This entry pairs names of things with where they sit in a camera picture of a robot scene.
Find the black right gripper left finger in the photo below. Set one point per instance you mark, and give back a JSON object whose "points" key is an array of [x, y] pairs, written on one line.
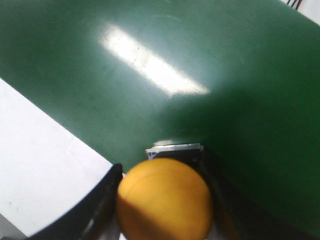
{"points": [[89, 218]]}

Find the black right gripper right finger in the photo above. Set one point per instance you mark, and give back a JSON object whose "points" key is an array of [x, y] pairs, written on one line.
{"points": [[237, 215]]}

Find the green conveyor belt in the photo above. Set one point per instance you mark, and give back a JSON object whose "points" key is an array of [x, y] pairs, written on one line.
{"points": [[241, 77]]}

